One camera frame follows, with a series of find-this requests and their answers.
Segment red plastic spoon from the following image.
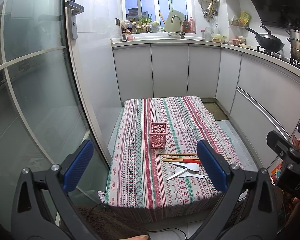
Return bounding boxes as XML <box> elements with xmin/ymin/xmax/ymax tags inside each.
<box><xmin>183</xmin><ymin>158</ymin><xmax>202</xmax><ymax>165</ymax></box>

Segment white plastic spoon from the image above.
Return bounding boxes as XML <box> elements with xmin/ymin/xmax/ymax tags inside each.
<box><xmin>178</xmin><ymin>172</ymin><xmax>206</xmax><ymax>179</ymax></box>
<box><xmin>166</xmin><ymin>168</ymin><xmax>188</xmax><ymax>180</ymax></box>

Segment wooden chopstick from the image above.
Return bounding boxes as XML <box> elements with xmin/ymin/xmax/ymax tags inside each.
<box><xmin>158</xmin><ymin>153</ymin><xmax>197</xmax><ymax>156</ymax></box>
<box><xmin>162</xmin><ymin>158</ymin><xmax>190</xmax><ymax>162</ymax></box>

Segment white kitchen cabinets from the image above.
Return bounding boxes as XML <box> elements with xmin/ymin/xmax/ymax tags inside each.
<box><xmin>111</xmin><ymin>39</ymin><xmax>300</xmax><ymax>167</ymax></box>

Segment steel kitchen faucet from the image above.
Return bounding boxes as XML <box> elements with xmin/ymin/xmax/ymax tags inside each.
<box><xmin>171</xmin><ymin>15</ymin><xmax>186</xmax><ymax>40</ymax></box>

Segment patterned striped tablecloth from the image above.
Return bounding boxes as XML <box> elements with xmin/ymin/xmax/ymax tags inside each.
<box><xmin>104</xmin><ymin>96</ymin><xmax>239</xmax><ymax>223</ymax></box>

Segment dark floor mat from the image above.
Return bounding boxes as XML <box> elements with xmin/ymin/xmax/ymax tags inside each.
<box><xmin>204</xmin><ymin>102</ymin><xmax>229</xmax><ymax>121</ymax></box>

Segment glass sliding door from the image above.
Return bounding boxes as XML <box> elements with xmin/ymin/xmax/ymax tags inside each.
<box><xmin>0</xmin><ymin>0</ymin><xmax>111</xmax><ymax>233</ymax></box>

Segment pink perforated utensil holder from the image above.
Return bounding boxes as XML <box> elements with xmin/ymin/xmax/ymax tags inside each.
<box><xmin>149</xmin><ymin>122</ymin><xmax>167</xmax><ymax>149</ymax></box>

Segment black wok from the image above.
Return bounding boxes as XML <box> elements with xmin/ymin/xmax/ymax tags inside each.
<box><xmin>245</xmin><ymin>25</ymin><xmax>284</xmax><ymax>53</ymax></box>

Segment pink soap bottle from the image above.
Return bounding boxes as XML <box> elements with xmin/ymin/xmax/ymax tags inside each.
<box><xmin>189</xmin><ymin>17</ymin><xmax>196</xmax><ymax>34</ymax></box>

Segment pink cup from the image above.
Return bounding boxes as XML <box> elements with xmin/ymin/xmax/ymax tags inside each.
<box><xmin>127</xmin><ymin>35</ymin><xmax>135</xmax><ymax>41</ymax></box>

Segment green cutting board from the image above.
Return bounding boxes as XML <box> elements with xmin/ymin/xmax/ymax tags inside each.
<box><xmin>164</xmin><ymin>10</ymin><xmax>185</xmax><ymax>33</ymax></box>

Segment potted green plants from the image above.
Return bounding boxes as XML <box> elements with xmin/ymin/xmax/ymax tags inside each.
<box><xmin>129</xmin><ymin>16</ymin><xmax>160</xmax><ymax>34</ymax></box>

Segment grey door handle lock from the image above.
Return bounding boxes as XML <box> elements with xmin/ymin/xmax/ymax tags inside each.
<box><xmin>65</xmin><ymin>0</ymin><xmax>84</xmax><ymax>40</ymax></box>

